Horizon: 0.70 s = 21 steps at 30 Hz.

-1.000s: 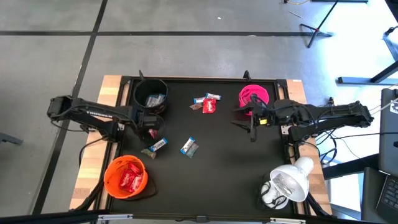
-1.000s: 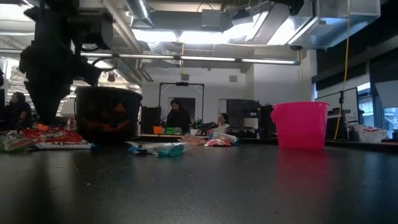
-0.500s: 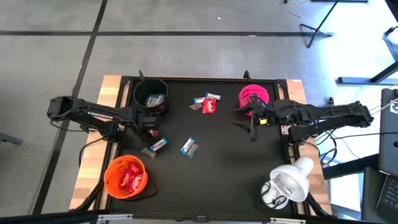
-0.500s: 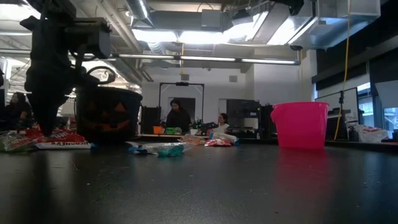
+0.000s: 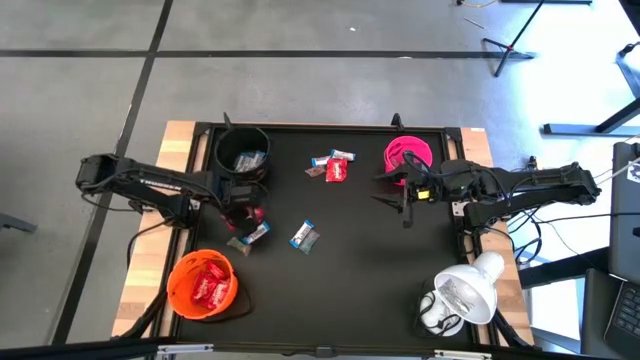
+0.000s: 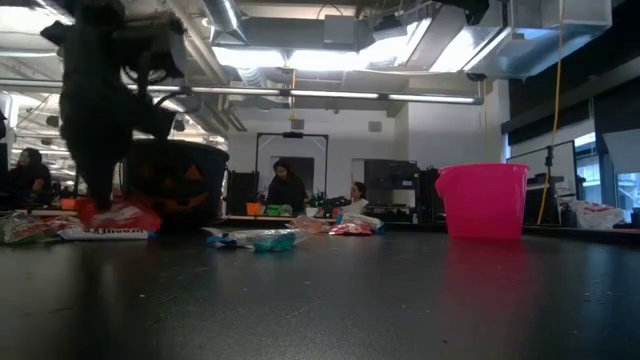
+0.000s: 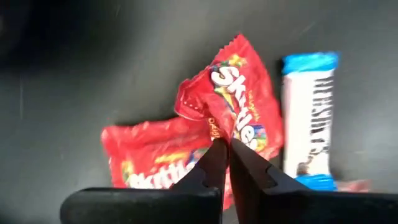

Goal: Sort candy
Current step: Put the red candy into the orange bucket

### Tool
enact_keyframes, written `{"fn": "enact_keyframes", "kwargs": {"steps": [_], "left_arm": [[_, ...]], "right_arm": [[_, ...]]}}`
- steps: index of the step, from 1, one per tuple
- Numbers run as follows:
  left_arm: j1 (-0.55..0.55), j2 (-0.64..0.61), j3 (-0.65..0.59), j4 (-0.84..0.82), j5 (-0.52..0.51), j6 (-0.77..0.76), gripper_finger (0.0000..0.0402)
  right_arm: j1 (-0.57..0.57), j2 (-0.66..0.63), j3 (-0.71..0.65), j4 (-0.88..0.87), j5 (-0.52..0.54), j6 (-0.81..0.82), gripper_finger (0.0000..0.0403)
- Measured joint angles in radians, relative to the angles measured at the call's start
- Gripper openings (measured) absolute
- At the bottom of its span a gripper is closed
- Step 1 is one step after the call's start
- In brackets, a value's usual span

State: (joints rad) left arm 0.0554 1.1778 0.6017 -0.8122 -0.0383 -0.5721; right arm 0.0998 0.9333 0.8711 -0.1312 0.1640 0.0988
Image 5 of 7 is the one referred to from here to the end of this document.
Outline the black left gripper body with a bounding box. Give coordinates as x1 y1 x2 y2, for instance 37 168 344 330
219 174 269 211

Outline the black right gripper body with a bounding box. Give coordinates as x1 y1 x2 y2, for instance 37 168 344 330
402 162 474 229

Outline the green clear-wrapped candy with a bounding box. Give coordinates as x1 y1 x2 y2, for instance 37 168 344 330
227 236 253 258

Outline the pink plastic bucket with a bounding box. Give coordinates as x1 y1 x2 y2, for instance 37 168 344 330
383 134 434 187

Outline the black jack-o-lantern bucket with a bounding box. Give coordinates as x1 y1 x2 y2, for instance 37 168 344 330
213 124 272 185

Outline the orange pumpkin bucket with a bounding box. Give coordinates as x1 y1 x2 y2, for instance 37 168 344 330
166 248 254 324

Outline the white desk lamp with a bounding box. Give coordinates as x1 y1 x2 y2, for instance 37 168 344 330
417 251 506 338

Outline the black tripod stand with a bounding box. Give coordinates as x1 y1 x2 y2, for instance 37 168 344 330
481 0 546 79

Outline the black side desk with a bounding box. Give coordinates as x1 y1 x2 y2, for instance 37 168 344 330
542 97 640 138

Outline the grey computer monitor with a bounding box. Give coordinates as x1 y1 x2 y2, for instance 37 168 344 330
608 141 640 285

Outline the dark office desk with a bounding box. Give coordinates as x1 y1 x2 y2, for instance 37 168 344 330
518 246 640 360

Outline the grey furniture foot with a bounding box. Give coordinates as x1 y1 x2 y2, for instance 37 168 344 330
0 212 39 235

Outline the black keyboard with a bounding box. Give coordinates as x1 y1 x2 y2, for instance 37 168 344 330
603 282 640 359

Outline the office chair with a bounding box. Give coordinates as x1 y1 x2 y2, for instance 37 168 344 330
614 41 640 100

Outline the black aluminium rig frame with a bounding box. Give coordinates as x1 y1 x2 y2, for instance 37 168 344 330
112 119 539 360

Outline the black lamp cable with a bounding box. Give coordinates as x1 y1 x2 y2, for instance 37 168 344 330
417 287 464 335

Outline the long black cable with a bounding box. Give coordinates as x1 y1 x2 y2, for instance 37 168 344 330
509 209 640 226

